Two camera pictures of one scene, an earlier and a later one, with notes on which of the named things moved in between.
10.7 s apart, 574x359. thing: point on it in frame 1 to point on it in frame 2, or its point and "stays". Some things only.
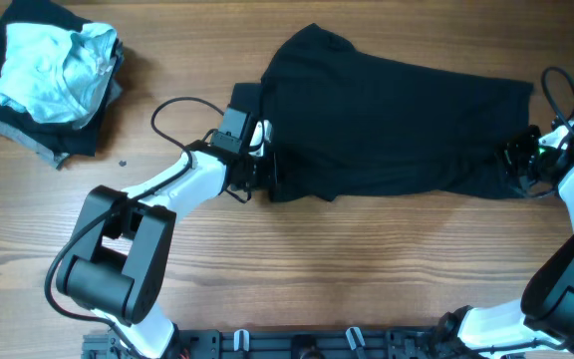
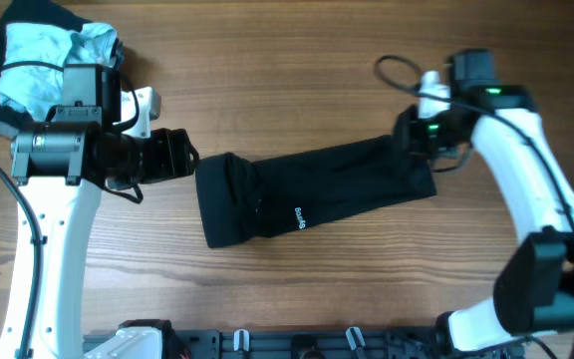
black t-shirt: [343, 123] to [242, 198]
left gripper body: [260, 173] to [160, 159]
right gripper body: [523, 158] to [430, 137]
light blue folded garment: [55, 76] stays
